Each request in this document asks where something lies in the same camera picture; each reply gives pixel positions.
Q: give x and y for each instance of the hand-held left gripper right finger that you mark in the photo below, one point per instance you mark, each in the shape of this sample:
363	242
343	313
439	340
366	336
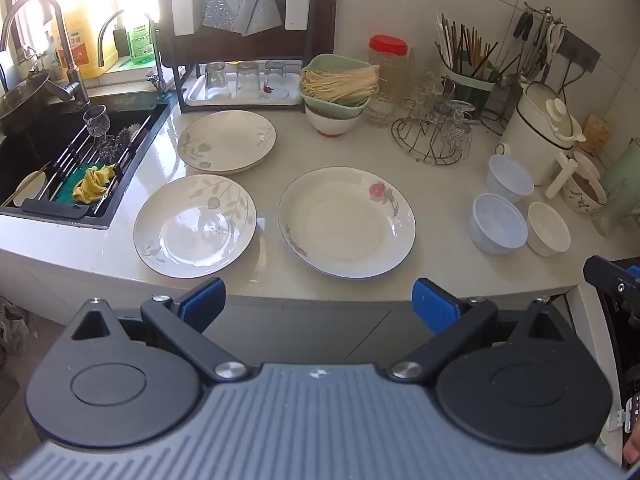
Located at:
432	307

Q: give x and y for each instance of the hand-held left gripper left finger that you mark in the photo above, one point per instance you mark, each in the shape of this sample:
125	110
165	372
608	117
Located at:
202	305

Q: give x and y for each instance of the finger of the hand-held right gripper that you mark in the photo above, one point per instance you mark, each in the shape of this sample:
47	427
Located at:
607	275

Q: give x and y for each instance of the large grey leaf print plate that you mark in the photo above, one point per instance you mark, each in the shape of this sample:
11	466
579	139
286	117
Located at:
195	227

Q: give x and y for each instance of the white plastic bowl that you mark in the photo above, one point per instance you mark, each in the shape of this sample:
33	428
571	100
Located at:
497	225
510	177

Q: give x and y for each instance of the pink rose print plate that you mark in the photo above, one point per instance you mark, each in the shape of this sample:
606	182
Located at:
345	225

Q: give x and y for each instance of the small grey leaf print plate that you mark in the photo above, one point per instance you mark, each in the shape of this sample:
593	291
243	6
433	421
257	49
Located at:
227	140

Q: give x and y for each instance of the white ceramic bowl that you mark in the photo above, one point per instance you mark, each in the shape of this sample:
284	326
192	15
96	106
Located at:
549	230

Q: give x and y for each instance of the printed ceramic bowl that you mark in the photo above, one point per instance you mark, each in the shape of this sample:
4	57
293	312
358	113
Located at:
582	197

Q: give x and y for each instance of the green glass pitcher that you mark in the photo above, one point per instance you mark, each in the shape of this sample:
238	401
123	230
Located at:
617	185

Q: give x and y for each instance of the brown packet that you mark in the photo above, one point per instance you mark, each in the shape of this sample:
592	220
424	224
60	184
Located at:
596	132

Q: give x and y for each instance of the white kettle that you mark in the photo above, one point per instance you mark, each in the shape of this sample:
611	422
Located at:
535	130

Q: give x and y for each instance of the yellow cloth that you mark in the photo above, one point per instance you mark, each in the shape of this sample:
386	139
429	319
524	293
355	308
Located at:
92	185

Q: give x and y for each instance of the green sponge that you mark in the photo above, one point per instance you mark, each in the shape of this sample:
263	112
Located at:
67	187

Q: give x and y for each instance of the steel wool scrubber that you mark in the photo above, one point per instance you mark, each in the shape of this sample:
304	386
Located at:
122	142

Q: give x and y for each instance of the clear drinking glass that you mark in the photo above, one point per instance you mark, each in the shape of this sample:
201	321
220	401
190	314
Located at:
432	92
459	127

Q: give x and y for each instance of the grey rag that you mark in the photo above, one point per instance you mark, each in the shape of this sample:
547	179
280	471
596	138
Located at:
12	330

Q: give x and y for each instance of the sink drain rack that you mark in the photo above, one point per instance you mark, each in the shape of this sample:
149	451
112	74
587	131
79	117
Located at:
75	160

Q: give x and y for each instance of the white drip tray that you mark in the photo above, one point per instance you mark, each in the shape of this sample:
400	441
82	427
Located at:
245	100

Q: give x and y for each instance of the white bowl with red base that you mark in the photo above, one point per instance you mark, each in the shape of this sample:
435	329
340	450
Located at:
332	122

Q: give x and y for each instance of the stemmed glass cup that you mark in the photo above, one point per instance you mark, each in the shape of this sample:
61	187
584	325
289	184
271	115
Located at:
96	121

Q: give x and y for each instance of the green chopstick holder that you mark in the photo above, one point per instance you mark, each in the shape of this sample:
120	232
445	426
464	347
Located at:
470	90

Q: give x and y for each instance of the black sink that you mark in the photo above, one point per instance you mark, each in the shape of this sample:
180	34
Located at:
30	160

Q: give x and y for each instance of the clear tumbler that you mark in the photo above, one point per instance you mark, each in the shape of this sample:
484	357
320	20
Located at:
275	77
247	79
215	80

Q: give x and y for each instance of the clear jar with red lid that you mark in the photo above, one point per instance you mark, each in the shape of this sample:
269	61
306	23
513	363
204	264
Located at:
387	75

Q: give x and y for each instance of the scissors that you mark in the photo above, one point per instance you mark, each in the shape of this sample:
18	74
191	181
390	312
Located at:
554	42

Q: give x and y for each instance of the dry noodles bundle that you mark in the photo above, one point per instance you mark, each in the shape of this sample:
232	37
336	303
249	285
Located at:
340	85

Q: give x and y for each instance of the small steel faucet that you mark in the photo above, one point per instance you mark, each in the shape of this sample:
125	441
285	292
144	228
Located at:
157	65

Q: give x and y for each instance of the bundle of chopsticks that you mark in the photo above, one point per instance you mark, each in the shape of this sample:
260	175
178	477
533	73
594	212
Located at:
467	47

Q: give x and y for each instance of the green bowl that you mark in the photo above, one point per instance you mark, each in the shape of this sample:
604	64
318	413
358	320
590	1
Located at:
325	62

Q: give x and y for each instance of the green detergent bottle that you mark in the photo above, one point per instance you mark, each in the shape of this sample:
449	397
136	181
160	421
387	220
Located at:
141	40

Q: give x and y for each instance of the dark wok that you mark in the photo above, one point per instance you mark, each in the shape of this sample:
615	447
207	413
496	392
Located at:
25	97

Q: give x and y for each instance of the tall steel faucet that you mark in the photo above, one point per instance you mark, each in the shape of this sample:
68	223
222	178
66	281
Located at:
65	60

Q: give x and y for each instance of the yellow bottle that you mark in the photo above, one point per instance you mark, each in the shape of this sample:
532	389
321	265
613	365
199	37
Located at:
82	45

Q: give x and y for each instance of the white utensil cup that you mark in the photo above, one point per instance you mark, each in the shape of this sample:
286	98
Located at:
182	12
299	7

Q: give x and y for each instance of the wall hook rail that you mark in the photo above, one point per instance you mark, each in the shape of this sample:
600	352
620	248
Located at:
580	47

